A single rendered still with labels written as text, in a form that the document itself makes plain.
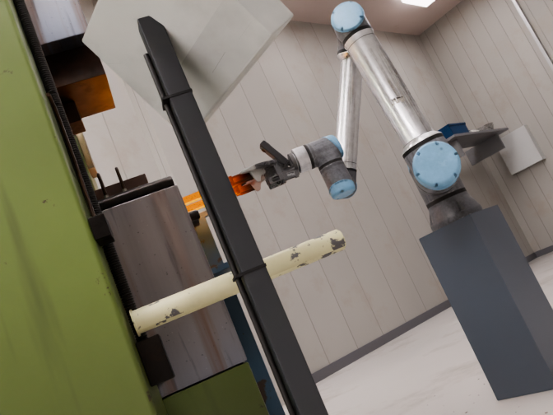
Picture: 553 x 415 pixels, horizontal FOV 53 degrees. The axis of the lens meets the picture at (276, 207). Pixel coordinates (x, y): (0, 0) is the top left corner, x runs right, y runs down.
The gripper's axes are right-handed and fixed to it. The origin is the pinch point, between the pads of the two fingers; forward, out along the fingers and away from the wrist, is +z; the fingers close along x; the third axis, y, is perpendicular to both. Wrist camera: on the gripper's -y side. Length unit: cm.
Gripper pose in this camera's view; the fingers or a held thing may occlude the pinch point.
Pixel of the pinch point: (239, 178)
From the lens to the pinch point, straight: 194.9
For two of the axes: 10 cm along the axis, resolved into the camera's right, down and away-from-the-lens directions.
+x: -0.3, 2.3, 9.7
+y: 3.9, 9.0, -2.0
